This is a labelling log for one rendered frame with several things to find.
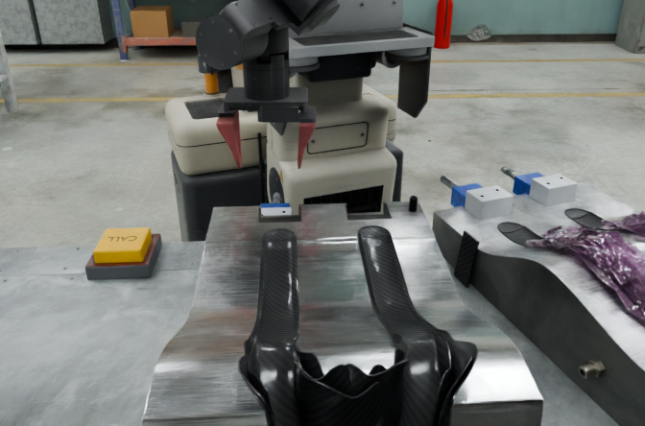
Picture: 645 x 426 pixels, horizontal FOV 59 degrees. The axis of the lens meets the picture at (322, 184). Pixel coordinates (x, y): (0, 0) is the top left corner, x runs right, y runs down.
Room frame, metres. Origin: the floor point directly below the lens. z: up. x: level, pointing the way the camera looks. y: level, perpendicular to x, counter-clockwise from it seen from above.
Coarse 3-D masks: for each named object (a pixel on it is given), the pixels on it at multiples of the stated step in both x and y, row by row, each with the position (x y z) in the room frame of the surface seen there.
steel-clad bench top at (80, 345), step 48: (0, 288) 0.59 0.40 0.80; (48, 288) 0.59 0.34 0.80; (96, 288) 0.59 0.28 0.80; (144, 288) 0.59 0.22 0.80; (192, 288) 0.59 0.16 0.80; (0, 336) 0.50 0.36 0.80; (48, 336) 0.50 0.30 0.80; (96, 336) 0.50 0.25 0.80; (144, 336) 0.50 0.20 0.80; (0, 384) 0.43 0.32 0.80; (48, 384) 0.43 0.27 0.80; (96, 384) 0.43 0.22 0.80; (144, 384) 0.43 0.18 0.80
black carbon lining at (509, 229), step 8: (576, 208) 0.69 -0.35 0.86; (568, 216) 0.67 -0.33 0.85; (576, 216) 0.68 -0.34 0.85; (584, 216) 0.68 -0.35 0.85; (592, 216) 0.67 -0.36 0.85; (504, 224) 0.65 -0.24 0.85; (512, 224) 0.65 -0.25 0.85; (584, 224) 0.66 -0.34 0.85; (592, 224) 0.66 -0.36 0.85; (600, 224) 0.65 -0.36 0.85; (504, 232) 0.63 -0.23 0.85; (512, 232) 0.63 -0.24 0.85; (520, 232) 0.63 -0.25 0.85; (528, 232) 0.63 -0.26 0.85; (512, 240) 0.60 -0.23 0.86; (520, 240) 0.62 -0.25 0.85; (528, 240) 0.61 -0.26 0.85
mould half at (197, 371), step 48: (240, 240) 0.55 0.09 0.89; (336, 240) 0.55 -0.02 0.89; (432, 240) 0.55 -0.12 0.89; (240, 288) 0.47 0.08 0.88; (336, 288) 0.47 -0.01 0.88; (432, 288) 0.47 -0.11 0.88; (192, 336) 0.36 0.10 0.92; (240, 336) 0.36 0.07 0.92; (336, 336) 0.35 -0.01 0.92; (384, 336) 0.35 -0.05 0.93; (480, 336) 0.34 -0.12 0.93; (192, 384) 0.29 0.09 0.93; (240, 384) 0.29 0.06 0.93; (480, 384) 0.29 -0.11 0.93; (528, 384) 0.29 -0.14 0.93
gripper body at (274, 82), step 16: (256, 64) 0.67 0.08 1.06; (272, 64) 0.67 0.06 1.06; (288, 64) 0.69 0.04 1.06; (256, 80) 0.67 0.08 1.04; (272, 80) 0.67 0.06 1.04; (288, 80) 0.69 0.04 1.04; (240, 96) 0.68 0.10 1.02; (256, 96) 0.67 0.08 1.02; (272, 96) 0.67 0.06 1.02; (288, 96) 0.68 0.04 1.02; (304, 96) 0.69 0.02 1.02
